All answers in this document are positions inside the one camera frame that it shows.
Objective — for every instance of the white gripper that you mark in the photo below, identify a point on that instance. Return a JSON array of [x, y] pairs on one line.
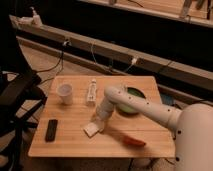
[[102, 122]]

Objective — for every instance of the white sponge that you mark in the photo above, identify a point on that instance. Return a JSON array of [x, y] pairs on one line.
[[91, 129]]

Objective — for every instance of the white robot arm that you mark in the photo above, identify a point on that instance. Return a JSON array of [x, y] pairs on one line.
[[193, 126]]

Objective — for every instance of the white ceramic cup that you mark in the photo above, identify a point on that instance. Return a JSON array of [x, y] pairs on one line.
[[64, 91]]

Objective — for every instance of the white tube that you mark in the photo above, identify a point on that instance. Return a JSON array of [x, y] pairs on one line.
[[91, 94]]

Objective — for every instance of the red sausage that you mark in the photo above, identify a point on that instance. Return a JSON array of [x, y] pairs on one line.
[[132, 141]]

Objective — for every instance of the green bowl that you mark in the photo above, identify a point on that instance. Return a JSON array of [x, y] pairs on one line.
[[125, 110]]

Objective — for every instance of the black remote control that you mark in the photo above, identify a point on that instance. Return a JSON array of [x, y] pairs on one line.
[[51, 130]]

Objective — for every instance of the blue box on floor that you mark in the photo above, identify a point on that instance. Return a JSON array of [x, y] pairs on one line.
[[168, 100]]

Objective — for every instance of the black chair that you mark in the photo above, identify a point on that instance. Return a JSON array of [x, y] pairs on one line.
[[23, 87]]

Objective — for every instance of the grey metal rail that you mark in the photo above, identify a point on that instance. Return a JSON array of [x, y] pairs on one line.
[[188, 74]]

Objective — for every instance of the white bottle on rail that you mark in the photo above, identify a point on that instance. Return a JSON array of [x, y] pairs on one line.
[[34, 19]]

